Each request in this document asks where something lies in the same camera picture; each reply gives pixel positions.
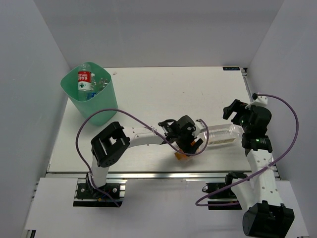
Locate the orange juice bottle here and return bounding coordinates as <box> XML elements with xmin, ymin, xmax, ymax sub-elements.
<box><xmin>174</xmin><ymin>140</ymin><xmax>197</xmax><ymax>161</ymax></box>

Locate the large red label bottle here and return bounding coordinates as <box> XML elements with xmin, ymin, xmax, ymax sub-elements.
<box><xmin>78</xmin><ymin>62</ymin><xmax>92</xmax><ymax>101</ymax></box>

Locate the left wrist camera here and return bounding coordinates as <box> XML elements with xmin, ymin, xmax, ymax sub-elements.
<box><xmin>193</xmin><ymin>120</ymin><xmax>207</xmax><ymax>137</ymax></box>

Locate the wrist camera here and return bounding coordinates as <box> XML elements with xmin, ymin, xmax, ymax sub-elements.
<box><xmin>193</xmin><ymin>120</ymin><xmax>207</xmax><ymax>137</ymax></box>
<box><xmin>250</xmin><ymin>93</ymin><xmax>268</xmax><ymax>107</ymax></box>

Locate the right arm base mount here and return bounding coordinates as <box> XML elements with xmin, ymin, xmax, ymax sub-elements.
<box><xmin>202</xmin><ymin>182</ymin><xmax>242</xmax><ymax>211</ymax></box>

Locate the large clear bottle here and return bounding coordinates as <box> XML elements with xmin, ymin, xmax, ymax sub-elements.
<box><xmin>200</xmin><ymin>124</ymin><xmax>243</xmax><ymax>145</ymax></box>

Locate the green blue label bottle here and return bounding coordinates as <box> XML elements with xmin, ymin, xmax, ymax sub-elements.
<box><xmin>97</xmin><ymin>78</ymin><xmax>108</xmax><ymax>91</ymax></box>

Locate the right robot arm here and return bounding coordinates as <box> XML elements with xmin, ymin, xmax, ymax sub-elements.
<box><xmin>223</xmin><ymin>99</ymin><xmax>295</xmax><ymax>238</ymax></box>

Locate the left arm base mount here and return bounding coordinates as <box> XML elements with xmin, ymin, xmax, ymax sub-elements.
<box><xmin>73</xmin><ymin>179</ymin><xmax>127</xmax><ymax>208</ymax></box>

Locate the green plastic bin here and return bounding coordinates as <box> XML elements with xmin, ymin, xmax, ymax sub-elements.
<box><xmin>60</xmin><ymin>62</ymin><xmax>118</xmax><ymax>118</ymax></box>

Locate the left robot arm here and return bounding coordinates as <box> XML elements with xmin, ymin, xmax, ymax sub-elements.
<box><xmin>86</xmin><ymin>115</ymin><xmax>207</xmax><ymax>198</ymax></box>

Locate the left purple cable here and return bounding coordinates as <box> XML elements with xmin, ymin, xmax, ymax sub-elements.
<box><xmin>75</xmin><ymin>109</ymin><xmax>209</xmax><ymax>207</ymax></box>

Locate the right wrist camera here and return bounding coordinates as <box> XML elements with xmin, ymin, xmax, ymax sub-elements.
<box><xmin>250</xmin><ymin>93</ymin><xmax>268</xmax><ymax>107</ymax></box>

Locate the clear bottle blue label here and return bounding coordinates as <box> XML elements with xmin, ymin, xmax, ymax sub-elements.
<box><xmin>86</xmin><ymin>73</ymin><xmax>97</xmax><ymax>100</ymax></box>

